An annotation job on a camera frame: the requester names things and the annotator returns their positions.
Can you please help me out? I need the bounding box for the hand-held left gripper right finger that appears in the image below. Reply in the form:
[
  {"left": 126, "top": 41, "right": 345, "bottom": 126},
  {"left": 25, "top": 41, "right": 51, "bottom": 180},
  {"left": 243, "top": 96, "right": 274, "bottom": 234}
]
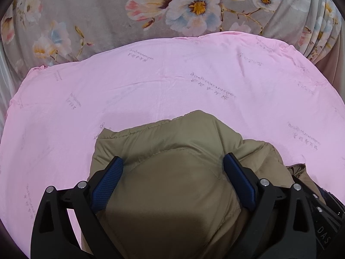
[{"left": 223, "top": 152, "right": 325, "bottom": 259}]

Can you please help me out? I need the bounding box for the grey floral blanket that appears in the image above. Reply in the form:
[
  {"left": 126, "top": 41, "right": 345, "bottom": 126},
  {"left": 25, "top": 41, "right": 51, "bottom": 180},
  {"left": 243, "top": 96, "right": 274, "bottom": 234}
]
[{"left": 0, "top": 0, "right": 345, "bottom": 130}]

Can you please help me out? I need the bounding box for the khaki quilted jacket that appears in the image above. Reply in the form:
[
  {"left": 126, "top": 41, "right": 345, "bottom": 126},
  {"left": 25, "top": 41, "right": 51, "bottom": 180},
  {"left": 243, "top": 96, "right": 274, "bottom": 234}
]
[{"left": 80, "top": 109, "right": 325, "bottom": 259}]

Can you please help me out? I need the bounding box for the pink printed bed sheet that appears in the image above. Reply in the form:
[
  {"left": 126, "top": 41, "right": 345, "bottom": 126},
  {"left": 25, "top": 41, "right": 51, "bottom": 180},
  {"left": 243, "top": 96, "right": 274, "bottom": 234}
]
[{"left": 0, "top": 31, "right": 345, "bottom": 257}]

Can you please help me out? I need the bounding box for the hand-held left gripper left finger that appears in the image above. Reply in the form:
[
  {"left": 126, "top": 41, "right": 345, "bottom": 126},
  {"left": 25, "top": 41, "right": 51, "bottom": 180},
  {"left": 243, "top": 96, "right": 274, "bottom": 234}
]
[{"left": 30, "top": 156, "right": 125, "bottom": 259}]

